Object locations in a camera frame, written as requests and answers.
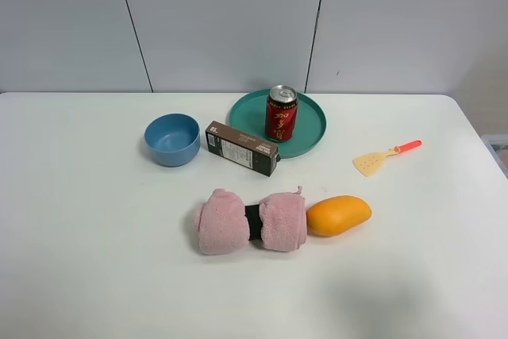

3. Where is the red drink can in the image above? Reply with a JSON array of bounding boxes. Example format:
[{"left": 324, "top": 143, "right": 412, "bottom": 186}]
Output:
[{"left": 265, "top": 85, "right": 298, "bottom": 142}]

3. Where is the brown carton box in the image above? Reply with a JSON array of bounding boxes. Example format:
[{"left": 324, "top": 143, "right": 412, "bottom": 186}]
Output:
[{"left": 206, "top": 121, "right": 280, "bottom": 177}]

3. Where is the teal round plate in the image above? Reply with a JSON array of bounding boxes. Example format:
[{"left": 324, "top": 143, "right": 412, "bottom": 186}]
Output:
[{"left": 228, "top": 89, "right": 327, "bottom": 159}]

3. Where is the rolled pink towel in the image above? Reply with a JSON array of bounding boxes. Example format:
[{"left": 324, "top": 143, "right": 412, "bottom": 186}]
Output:
[{"left": 194, "top": 189, "right": 307, "bottom": 256}]

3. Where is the blue bowl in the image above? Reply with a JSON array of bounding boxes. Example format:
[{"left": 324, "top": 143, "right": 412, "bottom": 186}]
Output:
[{"left": 144, "top": 114, "right": 201, "bottom": 167}]

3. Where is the yellow mango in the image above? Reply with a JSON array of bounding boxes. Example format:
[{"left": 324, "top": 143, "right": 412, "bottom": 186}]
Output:
[{"left": 306, "top": 195, "right": 372, "bottom": 237}]

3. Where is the grey storage box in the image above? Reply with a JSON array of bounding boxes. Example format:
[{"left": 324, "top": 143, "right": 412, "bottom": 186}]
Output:
[{"left": 481, "top": 134, "right": 508, "bottom": 177}]

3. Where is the yellow spatula with red handle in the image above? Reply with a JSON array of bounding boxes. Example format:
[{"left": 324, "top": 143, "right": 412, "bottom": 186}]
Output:
[{"left": 352, "top": 140, "right": 422, "bottom": 177}]

